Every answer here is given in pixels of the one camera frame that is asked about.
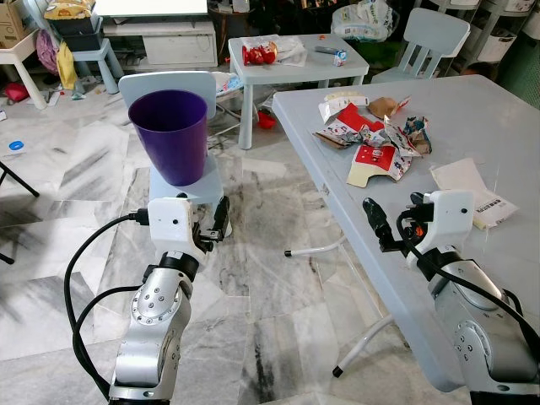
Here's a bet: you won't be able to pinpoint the pink bag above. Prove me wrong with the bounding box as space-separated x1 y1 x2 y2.
35 30 60 73

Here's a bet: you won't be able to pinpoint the clear plastic bag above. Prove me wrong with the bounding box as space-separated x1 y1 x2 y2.
253 35 309 67

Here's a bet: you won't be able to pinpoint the crumpled red white wrapper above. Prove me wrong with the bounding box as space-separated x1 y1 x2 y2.
314 105 389 151

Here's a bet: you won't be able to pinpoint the green mesh basket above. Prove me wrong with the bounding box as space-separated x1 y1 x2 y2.
515 38 540 106

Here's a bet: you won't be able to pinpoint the light blue child chair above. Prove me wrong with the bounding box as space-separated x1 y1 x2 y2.
118 71 229 208
371 8 471 85

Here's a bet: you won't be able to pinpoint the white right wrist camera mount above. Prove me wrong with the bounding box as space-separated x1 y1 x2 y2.
419 190 475 256

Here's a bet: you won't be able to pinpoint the red toy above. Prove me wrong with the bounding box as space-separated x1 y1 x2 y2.
4 82 30 100

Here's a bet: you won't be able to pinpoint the purple plastic rubbish bin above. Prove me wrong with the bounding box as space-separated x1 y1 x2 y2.
128 89 209 187

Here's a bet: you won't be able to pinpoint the yellow snack bag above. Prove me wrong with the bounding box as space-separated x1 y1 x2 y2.
44 0 95 19

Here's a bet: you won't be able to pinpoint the white diaper pack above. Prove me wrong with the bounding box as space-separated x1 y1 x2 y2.
332 0 397 43

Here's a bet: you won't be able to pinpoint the red snack bag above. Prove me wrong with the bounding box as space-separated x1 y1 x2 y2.
242 42 279 67

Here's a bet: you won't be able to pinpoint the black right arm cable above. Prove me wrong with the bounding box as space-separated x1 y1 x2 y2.
397 211 540 364

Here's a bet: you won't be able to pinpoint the small light blue table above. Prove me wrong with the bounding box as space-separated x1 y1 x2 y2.
229 34 370 150

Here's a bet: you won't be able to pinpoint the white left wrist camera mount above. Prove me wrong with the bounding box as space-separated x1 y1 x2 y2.
148 196 212 259

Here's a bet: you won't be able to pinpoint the white low cabinet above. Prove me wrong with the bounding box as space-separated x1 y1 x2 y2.
103 21 219 68

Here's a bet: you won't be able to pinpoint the black storage basket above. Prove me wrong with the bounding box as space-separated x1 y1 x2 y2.
51 13 104 51

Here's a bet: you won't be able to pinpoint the black folding chair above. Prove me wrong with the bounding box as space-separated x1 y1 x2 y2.
0 160 39 199

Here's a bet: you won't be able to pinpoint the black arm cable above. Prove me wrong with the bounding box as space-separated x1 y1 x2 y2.
397 211 540 364
64 211 154 397

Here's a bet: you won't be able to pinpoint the bright white screen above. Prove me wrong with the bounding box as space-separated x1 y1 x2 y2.
93 0 209 18

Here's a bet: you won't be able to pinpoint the yellow cloth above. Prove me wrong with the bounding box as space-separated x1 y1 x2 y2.
57 42 78 89

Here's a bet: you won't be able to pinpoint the brown paper piece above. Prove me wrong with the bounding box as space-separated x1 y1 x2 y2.
367 96 410 119

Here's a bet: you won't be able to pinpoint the cream paper envelope with label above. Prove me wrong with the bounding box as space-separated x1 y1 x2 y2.
430 158 520 230

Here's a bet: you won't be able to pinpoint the brown cardboard box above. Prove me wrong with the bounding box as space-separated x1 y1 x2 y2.
0 0 30 47

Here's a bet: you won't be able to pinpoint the crumpled dark teal wrapper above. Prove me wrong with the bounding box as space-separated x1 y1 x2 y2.
403 116 433 155

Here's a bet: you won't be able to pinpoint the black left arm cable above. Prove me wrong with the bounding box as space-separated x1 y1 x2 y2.
64 211 154 397

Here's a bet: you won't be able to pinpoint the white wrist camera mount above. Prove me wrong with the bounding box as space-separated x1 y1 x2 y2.
419 190 475 256
148 196 212 259

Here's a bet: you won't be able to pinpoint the crumpled silver wrapper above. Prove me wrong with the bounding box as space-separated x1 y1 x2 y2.
371 118 423 161

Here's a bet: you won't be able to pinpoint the white printed plastic bag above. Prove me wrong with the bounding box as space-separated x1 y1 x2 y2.
215 72 246 98

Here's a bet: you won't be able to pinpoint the white side table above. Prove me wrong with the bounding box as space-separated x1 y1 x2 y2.
0 30 47 109

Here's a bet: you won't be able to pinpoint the light blue stool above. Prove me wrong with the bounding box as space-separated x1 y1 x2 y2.
72 38 123 94

